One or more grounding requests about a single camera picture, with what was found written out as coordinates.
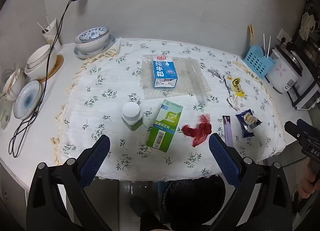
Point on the white appliance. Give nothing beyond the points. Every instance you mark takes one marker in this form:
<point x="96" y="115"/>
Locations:
<point x="303" y="93"/>

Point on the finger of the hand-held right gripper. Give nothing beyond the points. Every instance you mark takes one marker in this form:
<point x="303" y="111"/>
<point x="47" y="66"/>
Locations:
<point x="308" y="127"/>
<point x="295" y="131"/>

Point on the white striped bowl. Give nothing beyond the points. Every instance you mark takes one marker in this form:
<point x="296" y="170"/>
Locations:
<point x="37" y="73"/>
<point x="40" y="57"/>

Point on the dark blue snack packet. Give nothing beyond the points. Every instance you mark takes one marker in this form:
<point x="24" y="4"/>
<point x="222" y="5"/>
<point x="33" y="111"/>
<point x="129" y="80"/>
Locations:
<point x="248" y="122"/>

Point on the plain white bowl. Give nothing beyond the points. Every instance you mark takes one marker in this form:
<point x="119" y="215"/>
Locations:
<point x="88" y="46"/>

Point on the white paper cup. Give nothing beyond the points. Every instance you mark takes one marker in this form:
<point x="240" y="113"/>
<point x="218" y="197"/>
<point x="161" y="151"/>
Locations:
<point x="50" y="35"/>

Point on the black trash bin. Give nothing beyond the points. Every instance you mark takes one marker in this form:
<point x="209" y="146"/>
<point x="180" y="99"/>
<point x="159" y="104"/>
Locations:
<point x="192" y="203"/>

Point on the white tissue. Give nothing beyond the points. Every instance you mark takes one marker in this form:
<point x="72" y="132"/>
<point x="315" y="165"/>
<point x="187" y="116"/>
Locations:
<point x="235" y="101"/>

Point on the blue spiral plate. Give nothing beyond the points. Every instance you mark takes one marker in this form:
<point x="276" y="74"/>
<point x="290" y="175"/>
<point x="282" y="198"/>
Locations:
<point x="27" y="100"/>

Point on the green medicine box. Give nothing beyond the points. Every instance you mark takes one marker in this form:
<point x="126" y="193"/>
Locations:
<point x="165" y="126"/>

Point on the green glass plate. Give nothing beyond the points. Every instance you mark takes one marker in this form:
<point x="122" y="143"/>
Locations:
<point x="4" y="113"/>

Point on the black plug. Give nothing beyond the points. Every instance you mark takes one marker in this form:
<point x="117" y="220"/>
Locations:
<point x="287" y="40"/>

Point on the red mesh net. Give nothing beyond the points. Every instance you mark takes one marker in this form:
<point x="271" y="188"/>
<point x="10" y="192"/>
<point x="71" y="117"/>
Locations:
<point x="200" y="131"/>

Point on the blue milk carton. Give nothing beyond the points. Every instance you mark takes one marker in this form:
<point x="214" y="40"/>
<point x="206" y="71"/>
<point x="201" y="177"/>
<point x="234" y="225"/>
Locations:
<point x="163" y="72"/>

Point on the cream floral ornament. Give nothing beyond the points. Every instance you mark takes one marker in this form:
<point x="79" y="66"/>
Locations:
<point x="307" y="25"/>

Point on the white-capped green bottle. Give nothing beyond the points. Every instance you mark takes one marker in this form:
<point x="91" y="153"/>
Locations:
<point x="131" y="115"/>

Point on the wooden chopstick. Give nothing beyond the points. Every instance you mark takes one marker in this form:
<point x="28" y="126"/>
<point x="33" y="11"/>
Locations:
<point x="252" y="33"/>
<point x="249" y="33"/>

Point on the yellow snack packet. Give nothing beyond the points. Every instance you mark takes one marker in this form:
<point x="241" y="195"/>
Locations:
<point x="236" y="85"/>

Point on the blue utensil holder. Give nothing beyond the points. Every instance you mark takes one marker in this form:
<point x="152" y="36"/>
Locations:
<point x="258" y="63"/>

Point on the blue patterned bowl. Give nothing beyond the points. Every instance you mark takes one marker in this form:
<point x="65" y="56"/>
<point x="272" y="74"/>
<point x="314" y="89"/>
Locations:
<point x="93" y="35"/>

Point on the white stick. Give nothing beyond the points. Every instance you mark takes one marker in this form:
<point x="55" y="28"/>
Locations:
<point x="41" y="27"/>
<point x="47" y="23"/>

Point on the clear bubble wrap sheet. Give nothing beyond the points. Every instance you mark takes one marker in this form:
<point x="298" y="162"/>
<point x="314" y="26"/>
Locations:
<point x="185" y="81"/>

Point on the white plastic straw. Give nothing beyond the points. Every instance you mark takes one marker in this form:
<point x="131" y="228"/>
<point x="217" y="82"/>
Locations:
<point x="263" y="41"/>
<point x="268" y="46"/>

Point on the white floral tablecloth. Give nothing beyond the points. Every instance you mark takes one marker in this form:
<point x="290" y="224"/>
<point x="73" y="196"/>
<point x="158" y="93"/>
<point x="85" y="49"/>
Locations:
<point x="112" y="76"/>

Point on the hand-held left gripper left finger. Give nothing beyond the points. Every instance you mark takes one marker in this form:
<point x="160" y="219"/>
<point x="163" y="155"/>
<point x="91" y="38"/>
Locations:
<point x="96" y="157"/>

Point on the purple wrapper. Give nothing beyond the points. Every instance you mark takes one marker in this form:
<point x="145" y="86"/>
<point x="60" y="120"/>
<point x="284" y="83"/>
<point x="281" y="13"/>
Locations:
<point x="228" y="128"/>

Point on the bamboo chopstick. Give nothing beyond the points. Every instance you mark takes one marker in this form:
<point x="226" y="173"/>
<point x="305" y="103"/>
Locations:
<point x="12" y="81"/>

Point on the round wooden coaster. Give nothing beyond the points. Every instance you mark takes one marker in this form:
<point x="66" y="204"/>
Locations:
<point x="58" y="65"/>

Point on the stacked blue pattern bowls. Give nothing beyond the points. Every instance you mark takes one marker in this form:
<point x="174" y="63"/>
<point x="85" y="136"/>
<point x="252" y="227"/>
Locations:
<point x="110" y="43"/>

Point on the white rice cooker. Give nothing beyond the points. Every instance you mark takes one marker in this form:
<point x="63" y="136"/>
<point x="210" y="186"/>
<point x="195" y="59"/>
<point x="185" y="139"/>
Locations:
<point x="282" y="73"/>

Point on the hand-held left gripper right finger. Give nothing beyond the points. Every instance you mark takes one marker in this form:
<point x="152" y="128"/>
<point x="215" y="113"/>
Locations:
<point x="222" y="157"/>

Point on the white wall socket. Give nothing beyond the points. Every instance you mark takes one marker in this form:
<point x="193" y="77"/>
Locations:
<point x="283" y="35"/>

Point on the person's right hand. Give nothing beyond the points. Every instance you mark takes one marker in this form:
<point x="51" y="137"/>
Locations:
<point x="308" y="186"/>

